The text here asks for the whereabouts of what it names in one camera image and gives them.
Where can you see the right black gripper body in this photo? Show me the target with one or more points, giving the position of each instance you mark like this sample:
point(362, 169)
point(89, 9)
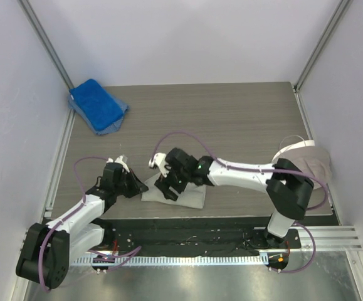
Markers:
point(177, 180)

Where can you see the light blue mesh cloth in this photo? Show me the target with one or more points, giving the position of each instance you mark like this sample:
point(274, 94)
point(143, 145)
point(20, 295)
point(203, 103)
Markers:
point(114, 127)

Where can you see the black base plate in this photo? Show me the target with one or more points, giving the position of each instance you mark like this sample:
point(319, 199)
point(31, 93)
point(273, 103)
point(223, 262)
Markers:
point(181, 234)

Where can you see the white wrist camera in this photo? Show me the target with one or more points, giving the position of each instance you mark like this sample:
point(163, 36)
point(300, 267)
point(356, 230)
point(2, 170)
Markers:
point(120, 160)
point(159, 162)

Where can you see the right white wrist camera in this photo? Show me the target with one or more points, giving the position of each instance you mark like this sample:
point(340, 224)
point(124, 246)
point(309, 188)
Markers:
point(159, 162)

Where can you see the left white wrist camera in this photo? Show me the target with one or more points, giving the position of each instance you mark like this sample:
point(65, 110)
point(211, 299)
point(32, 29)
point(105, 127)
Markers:
point(120, 160)

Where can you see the grey cloth napkin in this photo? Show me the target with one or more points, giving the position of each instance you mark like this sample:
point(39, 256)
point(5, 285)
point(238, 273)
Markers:
point(193, 196)

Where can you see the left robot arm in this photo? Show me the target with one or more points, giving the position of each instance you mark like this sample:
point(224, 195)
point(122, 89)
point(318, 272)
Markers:
point(49, 249)

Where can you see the grey cloth pile in bowl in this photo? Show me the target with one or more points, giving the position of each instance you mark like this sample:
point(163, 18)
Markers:
point(306, 155)

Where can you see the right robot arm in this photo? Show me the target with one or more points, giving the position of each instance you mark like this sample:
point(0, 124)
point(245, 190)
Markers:
point(285, 185)

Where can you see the white slotted cable duct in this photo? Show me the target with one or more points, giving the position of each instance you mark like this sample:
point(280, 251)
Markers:
point(145, 261)

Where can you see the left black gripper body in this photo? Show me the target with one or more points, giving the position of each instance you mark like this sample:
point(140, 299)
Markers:
point(127, 186)

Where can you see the blue folded towel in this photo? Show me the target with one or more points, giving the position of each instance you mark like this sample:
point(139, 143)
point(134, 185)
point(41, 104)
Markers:
point(96, 103)

